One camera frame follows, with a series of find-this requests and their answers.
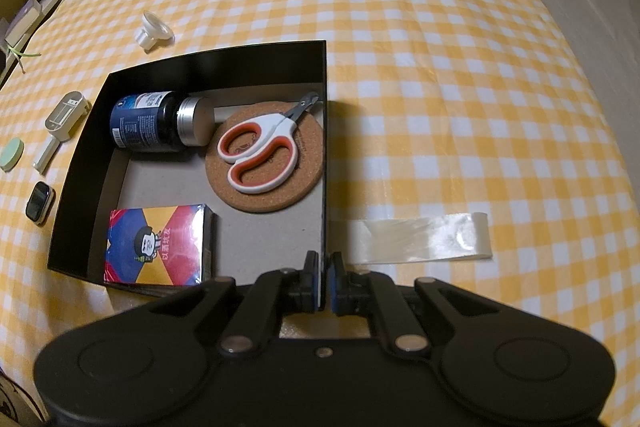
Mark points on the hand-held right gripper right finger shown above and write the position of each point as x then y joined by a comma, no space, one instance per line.
333,281

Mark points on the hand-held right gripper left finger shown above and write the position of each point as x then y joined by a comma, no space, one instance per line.
312,279

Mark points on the round cork coaster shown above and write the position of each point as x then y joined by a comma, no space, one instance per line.
310,142

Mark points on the orange white scissors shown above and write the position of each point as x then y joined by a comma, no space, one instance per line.
272,127

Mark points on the red blue card box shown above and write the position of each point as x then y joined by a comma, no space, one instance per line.
150,247

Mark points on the blue bottle silver cap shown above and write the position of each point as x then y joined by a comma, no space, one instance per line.
145,122

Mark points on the black cardboard box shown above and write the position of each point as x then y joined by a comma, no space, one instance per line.
200,67

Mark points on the black smart watch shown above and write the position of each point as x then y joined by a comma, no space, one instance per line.
39,202

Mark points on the white plastic stick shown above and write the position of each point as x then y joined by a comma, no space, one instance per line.
46,155

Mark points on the white suction cup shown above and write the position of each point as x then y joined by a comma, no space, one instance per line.
152,29

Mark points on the white plastic case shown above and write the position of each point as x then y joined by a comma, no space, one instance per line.
65,114

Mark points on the green round disc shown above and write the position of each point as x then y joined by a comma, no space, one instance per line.
11,154

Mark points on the yellow checked mat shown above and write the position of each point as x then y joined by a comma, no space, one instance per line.
450,82

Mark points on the beige printed cloth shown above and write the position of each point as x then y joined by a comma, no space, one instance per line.
12,402

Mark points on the green plant stems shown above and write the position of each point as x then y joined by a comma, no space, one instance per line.
20,54

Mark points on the white book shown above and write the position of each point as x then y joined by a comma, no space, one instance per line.
22,27

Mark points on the purple notebook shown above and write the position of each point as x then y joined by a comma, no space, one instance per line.
30,6

